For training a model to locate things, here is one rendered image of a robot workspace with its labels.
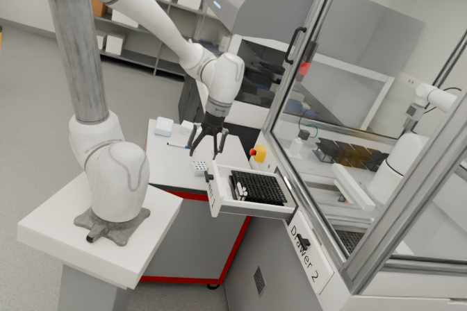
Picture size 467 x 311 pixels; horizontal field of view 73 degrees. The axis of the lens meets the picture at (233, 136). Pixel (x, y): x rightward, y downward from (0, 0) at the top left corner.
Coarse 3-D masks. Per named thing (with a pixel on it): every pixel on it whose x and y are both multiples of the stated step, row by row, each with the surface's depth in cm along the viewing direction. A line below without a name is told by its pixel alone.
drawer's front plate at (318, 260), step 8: (296, 216) 126; (296, 224) 125; (304, 224) 120; (288, 232) 129; (296, 232) 124; (304, 232) 119; (296, 240) 123; (312, 240) 113; (296, 248) 122; (312, 248) 113; (320, 248) 111; (304, 256) 116; (312, 256) 112; (320, 256) 107; (304, 264) 115; (312, 264) 111; (320, 264) 107; (328, 264) 105; (312, 272) 110; (320, 272) 106; (328, 272) 102; (312, 280) 109; (320, 280) 105; (328, 280) 104; (320, 288) 105
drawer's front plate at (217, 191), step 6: (210, 168) 139; (216, 168) 134; (216, 174) 130; (210, 180) 135; (216, 180) 127; (210, 186) 134; (216, 186) 125; (210, 192) 132; (216, 192) 124; (222, 192) 121; (210, 198) 131; (216, 198) 123; (222, 198) 119; (210, 204) 129; (216, 204) 121; (216, 210) 122; (216, 216) 123
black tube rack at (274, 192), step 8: (232, 176) 144; (240, 176) 140; (248, 176) 142; (256, 176) 145; (264, 176) 147; (272, 176) 149; (232, 184) 138; (240, 184) 136; (248, 184) 137; (256, 184) 139; (264, 184) 141; (272, 184) 144; (248, 192) 131; (256, 192) 133; (264, 192) 135; (272, 192) 137; (280, 192) 139; (240, 200) 130; (248, 200) 132; (256, 200) 134; (264, 200) 135; (272, 200) 132; (280, 200) 139
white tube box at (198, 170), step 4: (196, 160) 160; (200, 160) 161; (204, 160) 162; (192, 164) 156; (200, 164) 158; (204, 164) 160; (192, 168) 155; (196, 168) 154; (200, 168) 155; (204, 168) 156; (192, 172) 155; (196, 172) 153; (200, 172) 154
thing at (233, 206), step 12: (228, 168) 145; (240, 168) 148; (228, 180) 146; (288, 192) 142; (228, 204) 124; (240, 204) 125; (252, 204) 126; (264, 204) 129; (288, 204) 140; (264, 216) 130; (276, 216) 132; (288, 216) 133
